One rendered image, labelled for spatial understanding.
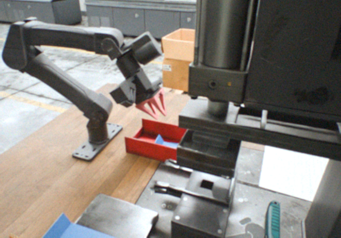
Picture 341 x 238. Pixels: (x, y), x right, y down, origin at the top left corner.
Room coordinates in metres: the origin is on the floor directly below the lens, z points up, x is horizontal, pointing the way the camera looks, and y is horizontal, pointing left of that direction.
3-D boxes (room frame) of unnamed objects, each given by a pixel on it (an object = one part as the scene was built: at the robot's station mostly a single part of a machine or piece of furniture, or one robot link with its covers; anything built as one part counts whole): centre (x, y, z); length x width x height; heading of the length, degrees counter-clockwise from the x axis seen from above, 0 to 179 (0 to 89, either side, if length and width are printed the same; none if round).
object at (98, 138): (0.69, 0.23, 0.94); 0.20 x 0.07 x 0.08; 159
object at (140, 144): (0.64, -0.01, 0.93); 0.25 x 0.12 x 0.06; 69
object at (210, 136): (0.39, -0.16, 1.22); 0.26 x 0.18 x 0.30; 69
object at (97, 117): (0.70, 0.22, 1.00); 0.09 x 0.06 x 0.06; 179
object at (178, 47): (2.97, -0.25, 0.43); 0.59 x 0.54 x 0.58; 155
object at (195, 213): (0.40, -0.09, 0.98); 0.20 x 0.10 x 0.01; 159
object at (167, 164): (0.48, -0.02, 0.98); 0.07 x 0.02 x 0.01; 69
